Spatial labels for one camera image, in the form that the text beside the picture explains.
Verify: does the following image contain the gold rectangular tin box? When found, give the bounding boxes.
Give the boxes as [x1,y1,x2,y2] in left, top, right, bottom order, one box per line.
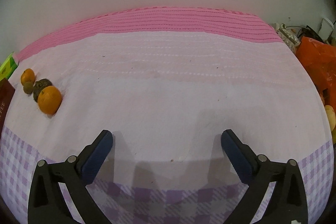
[0,78,15,130]

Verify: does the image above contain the small green-brown fruit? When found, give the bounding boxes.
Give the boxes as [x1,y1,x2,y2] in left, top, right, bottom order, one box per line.
[23,82,34,94]

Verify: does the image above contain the dark passion fruit right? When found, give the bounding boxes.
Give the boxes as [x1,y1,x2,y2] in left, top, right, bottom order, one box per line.
[33,79,53,102]

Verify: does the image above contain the pale yellow fruit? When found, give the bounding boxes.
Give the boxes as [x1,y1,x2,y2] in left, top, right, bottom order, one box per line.
[325,105,336,131]

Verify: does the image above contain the pink white checkered tablecloth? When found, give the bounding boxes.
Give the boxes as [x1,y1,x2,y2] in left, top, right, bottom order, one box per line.
[1,7,334,223]

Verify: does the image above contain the green tissue box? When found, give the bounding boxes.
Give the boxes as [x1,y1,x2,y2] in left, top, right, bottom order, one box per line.
[0,52,19,80]

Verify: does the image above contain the silver foil package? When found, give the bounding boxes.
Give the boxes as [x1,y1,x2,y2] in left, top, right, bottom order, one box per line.
[274,23,301,53]

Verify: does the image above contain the orange plastic bag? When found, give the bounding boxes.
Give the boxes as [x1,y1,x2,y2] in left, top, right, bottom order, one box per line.
[295,37,335,109]

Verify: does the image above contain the orange mandarin far right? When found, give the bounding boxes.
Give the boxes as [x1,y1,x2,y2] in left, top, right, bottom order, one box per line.
[38,85,63,115]

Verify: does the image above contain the orange mandarin beside green fruit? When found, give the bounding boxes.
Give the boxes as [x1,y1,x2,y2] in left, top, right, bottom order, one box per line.
[21,68,36,85]

